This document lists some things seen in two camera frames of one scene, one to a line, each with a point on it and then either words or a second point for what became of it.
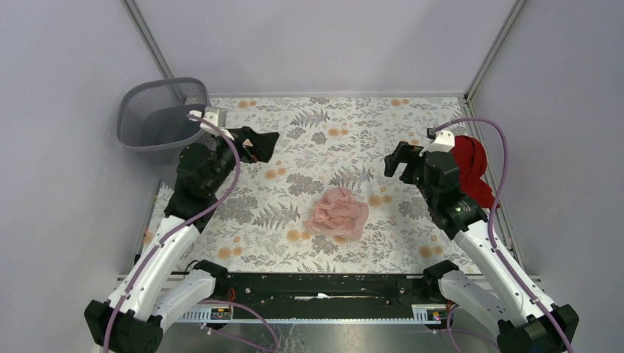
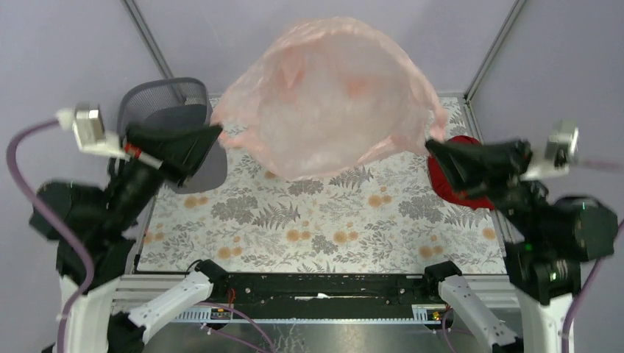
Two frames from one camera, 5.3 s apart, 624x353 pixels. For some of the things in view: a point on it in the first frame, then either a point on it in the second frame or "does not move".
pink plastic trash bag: (338, 214) -> (321, 96)
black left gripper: (263, 143) -> (181, 147)
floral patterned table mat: (324, 141) does not move
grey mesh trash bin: (153, 119) does not move
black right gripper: (405, 153) -> (471, 165)
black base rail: (327, 295) does not move
